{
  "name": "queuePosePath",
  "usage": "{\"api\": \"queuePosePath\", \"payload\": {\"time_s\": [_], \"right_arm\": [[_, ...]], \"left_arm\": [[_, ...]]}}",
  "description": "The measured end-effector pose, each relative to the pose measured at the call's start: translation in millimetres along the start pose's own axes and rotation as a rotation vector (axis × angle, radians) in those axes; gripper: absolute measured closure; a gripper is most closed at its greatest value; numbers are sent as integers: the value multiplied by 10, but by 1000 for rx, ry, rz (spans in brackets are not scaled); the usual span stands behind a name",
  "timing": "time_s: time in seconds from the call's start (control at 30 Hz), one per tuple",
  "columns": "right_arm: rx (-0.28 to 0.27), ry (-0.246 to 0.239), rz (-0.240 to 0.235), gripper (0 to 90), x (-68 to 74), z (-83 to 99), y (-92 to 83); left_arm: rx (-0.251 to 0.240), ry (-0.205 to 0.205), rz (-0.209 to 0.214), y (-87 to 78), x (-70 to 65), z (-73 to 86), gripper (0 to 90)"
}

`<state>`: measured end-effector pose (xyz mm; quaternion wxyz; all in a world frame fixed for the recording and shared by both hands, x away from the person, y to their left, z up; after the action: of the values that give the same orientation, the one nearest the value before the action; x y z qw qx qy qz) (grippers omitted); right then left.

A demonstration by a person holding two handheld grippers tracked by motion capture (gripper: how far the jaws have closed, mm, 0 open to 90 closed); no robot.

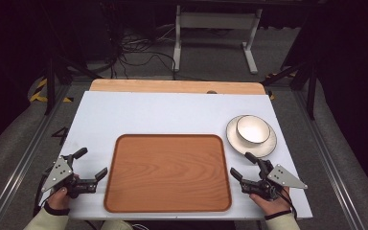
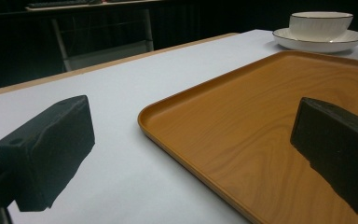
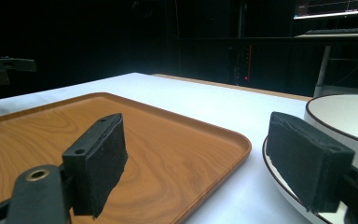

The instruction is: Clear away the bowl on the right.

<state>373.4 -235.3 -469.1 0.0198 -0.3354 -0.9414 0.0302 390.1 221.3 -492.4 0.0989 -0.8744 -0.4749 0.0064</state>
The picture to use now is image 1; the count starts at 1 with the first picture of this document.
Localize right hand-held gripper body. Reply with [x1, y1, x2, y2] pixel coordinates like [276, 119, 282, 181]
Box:
[241, 158, 309, 202]

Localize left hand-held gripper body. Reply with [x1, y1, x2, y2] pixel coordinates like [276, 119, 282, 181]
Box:
[40, 154, 99, 199]

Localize person's left hand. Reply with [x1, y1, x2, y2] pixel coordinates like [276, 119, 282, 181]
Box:
[46, 173, 80, 212]

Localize person's right hand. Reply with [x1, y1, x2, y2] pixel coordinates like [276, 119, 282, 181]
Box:
[248, 186, 292, 217]

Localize cream plate with dark rim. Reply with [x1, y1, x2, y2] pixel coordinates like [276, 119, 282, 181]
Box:
[225, 114, 278, 159]

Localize cream bowl with dark rim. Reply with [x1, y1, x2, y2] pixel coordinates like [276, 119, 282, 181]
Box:
[235, 114, 272, 145]

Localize black wristband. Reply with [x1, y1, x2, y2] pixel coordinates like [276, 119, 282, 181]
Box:
[43, 201, 71, 217]
[264, 209, 293, 221]

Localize person's cream clothing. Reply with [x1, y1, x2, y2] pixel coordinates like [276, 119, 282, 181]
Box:
[99, 218, 136, 230]

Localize yellow and black floor tape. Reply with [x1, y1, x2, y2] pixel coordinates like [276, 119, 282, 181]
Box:
[29, 78, 75, 104]
[265, 72, 299, 102]

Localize brown wooden tray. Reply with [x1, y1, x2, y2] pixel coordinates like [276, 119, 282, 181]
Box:
[103, 133, 233, 214]

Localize black tripod stand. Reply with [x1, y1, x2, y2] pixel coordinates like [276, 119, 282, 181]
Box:
[41, 44, 104, 117]
[261, 58, 318, 122]

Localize white board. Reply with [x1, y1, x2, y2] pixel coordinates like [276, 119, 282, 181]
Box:
[40, 90, 313, 221]

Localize light wooden table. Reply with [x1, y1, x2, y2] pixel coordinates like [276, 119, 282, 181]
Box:
[88, 78, 266, 96]

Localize white metal stand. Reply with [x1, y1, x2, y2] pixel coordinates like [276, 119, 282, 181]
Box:
[171, 4, 264, 76]

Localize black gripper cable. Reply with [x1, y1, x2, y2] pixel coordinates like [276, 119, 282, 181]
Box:
[33, 166, 65, 219]
[277, 187, 299, 221]

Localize aluminium rail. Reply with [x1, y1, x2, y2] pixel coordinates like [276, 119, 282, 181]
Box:
[0, 83, 73, 230]
[290, 89, 368, 230]

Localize bundle of black cables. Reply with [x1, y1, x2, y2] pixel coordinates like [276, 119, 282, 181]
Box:
[106, 23, 177, 81]

